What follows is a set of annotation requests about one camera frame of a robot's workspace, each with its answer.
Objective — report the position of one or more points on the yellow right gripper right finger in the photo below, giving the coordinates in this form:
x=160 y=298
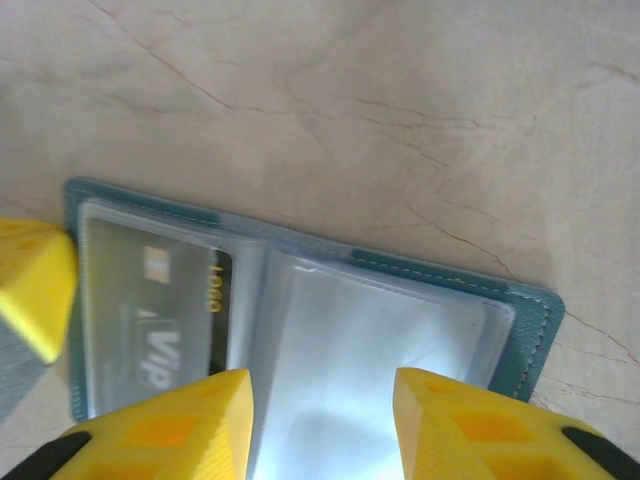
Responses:
x=480 y=440

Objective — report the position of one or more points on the black Vip logo card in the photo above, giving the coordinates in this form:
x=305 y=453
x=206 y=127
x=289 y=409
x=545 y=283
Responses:
x=160 y=320

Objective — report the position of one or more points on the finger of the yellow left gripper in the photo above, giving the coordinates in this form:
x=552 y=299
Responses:
x=35 y=280

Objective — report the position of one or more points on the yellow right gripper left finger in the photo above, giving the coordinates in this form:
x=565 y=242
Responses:
x=165 y=440

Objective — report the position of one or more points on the teal card holder wallet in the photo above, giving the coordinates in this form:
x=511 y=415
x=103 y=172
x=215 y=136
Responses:
x=380 y=340

